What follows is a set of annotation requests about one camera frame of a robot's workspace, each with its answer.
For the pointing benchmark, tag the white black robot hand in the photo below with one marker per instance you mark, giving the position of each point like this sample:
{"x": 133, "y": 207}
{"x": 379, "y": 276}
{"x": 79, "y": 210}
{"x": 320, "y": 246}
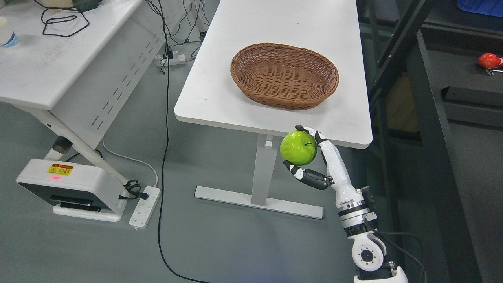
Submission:
{"x": 348, "y": 199}

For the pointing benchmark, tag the green apple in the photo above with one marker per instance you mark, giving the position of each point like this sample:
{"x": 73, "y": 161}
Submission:
{"x": 298, "y": 148}

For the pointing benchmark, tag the black metal shelf rack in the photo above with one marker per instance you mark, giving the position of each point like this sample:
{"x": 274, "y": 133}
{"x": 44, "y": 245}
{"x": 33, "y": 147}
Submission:
{"x": 436, "y": 158}

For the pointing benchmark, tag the red toy fruit on shelf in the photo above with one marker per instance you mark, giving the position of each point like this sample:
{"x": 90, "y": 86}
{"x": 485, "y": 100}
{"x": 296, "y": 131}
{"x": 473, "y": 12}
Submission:
{"x": 490, "y": 61}

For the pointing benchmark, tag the brown wicker basket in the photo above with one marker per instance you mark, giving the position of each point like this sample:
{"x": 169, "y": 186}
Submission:
{"x": 284, "y": 76}

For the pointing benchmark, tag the white power strip near machine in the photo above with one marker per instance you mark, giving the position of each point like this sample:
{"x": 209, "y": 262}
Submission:
{"x": 144, "y": 208}

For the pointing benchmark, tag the white power strip far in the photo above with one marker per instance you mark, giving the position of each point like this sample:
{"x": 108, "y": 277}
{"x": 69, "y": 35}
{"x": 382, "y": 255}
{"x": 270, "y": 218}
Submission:
{"x": 163, "y": 60}

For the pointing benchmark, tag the blue plastic crate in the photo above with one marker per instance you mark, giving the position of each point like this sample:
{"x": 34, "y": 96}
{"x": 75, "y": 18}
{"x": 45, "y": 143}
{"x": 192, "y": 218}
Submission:
{"x": 483, "y": 7}

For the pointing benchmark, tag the white machine with warning label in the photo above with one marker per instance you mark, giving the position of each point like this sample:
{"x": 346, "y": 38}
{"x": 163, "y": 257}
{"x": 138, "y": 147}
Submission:
{"x": 77, "y": 190}

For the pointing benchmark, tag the white desk with perforated panel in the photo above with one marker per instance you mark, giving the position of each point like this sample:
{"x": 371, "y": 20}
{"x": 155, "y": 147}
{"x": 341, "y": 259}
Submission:
{"x": 77, "y": 85}

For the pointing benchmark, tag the black power adapter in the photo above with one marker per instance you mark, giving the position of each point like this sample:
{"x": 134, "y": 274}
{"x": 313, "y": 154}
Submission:
{"x": 85, "y": 5}

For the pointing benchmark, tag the paper cup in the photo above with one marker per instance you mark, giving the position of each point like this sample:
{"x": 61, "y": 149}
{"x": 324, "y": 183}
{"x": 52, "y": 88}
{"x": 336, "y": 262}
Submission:
{"x": 8, "y": 37}

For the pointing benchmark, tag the white pedestal table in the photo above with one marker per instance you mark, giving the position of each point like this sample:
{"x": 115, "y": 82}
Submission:
{"x": 211, "y": 97}

